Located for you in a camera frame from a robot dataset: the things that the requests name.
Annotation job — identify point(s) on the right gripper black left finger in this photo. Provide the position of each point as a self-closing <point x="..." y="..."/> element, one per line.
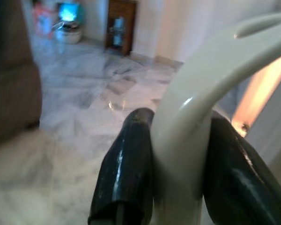
<point x="124" y="164"/>

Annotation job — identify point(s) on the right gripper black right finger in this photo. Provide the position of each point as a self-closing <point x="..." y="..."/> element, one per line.
<point x="227" y="178"/>

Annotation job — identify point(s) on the cream plastic dustpan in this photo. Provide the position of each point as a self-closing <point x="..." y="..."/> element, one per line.
<point x="178" y="140"/>

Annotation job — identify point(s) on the brown wooden cabinet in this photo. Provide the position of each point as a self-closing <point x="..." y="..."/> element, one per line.
<point x="120" y="25"/>

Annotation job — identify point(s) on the white round pot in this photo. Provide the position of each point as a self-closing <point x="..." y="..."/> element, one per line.
<point x="69" y="32"/>

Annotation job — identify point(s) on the brown fabric sofa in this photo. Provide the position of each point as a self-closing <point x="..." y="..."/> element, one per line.
<point x="11" y="75"/>

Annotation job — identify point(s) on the blue glowing object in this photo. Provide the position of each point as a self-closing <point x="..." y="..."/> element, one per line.
<point x="69" y="11"/>

